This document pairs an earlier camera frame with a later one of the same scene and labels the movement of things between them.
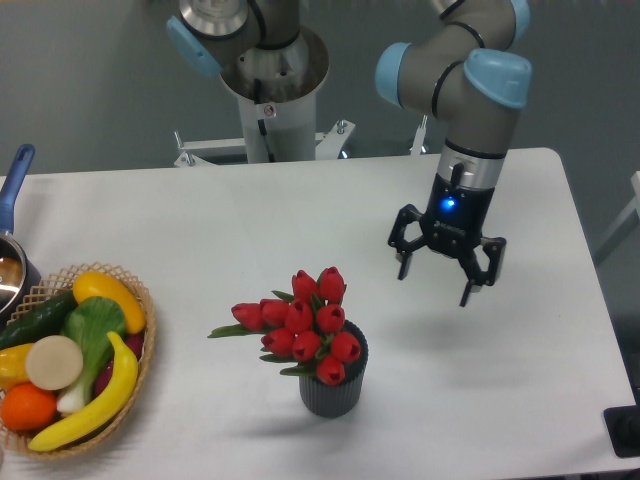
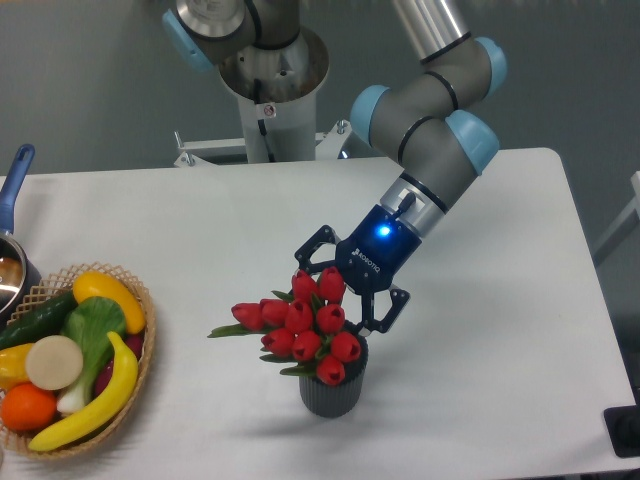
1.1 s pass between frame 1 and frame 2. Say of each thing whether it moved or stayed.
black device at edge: stayed
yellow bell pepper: stayed
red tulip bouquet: stayed
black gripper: moved
